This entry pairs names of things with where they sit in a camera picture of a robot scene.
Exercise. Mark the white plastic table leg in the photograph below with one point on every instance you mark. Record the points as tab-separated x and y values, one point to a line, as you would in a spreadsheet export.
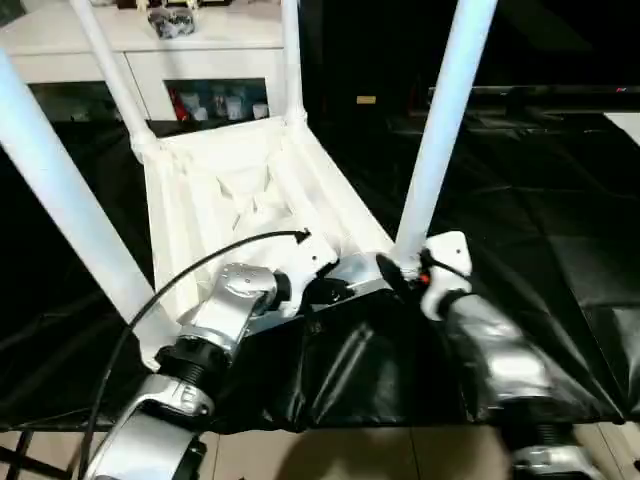
291	50
440	125
115	75
60	190

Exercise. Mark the white plastic table top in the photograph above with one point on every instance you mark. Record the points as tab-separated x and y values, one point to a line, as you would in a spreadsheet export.
190	200

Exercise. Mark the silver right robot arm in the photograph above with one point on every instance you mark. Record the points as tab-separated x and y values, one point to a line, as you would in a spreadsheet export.
500	350

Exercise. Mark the small tan label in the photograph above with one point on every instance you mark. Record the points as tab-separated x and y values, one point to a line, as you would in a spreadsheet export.
366	99

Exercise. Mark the long black bar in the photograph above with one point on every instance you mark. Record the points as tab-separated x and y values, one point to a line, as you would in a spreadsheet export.
525	91

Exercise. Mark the red bottle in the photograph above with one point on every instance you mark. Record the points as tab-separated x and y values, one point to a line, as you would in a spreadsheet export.
178	107

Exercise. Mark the white flat sheet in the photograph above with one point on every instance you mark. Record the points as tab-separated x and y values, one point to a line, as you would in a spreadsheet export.
627	125

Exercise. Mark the white glass-door cabinet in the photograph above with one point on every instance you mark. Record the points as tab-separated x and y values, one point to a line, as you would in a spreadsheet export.
200	60

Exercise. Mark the dark objects on cabinet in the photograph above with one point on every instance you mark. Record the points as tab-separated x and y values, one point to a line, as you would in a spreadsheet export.
172	22

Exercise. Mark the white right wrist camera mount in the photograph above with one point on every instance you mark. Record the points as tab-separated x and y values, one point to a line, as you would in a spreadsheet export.
450	255

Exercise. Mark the dark folding stand frame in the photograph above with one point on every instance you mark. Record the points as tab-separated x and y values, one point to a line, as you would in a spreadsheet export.
25	455

